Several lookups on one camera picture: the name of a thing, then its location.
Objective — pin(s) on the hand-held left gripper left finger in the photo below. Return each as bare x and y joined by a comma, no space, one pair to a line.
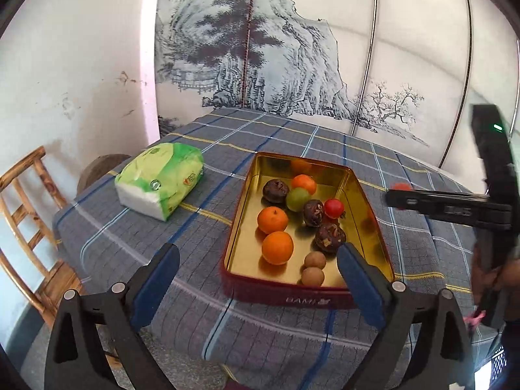
154,284

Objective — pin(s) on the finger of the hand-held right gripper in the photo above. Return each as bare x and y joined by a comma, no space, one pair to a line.
447,208

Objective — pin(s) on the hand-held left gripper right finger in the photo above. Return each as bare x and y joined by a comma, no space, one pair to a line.
361,288

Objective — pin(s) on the red tomato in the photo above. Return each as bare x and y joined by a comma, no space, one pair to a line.
402,186
334,208

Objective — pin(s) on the brown longan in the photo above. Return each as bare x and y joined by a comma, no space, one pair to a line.
313,277
315,260

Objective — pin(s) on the dark purple passion fruit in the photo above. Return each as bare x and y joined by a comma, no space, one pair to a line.
330,237
313,212
276,191

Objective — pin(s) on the red and gold tin box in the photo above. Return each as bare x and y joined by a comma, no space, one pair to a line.
284,298

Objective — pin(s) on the small orange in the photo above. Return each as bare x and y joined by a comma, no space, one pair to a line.
304,183

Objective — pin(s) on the person's right hand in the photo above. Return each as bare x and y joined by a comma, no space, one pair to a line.
512,278

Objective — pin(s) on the green and white tissue pack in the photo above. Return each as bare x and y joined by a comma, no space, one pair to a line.
158,178

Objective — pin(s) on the wooden chair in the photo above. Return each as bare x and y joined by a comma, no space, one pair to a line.
48,288

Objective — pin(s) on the green round fruit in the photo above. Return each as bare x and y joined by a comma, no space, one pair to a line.
298,199

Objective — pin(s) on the round brown wooden stool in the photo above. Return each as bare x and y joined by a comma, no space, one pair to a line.
99,166

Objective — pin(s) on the dark plastic crate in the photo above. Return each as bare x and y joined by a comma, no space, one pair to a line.
497,367

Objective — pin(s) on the landscape ink wall painting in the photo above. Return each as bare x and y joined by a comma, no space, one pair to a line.
284,48

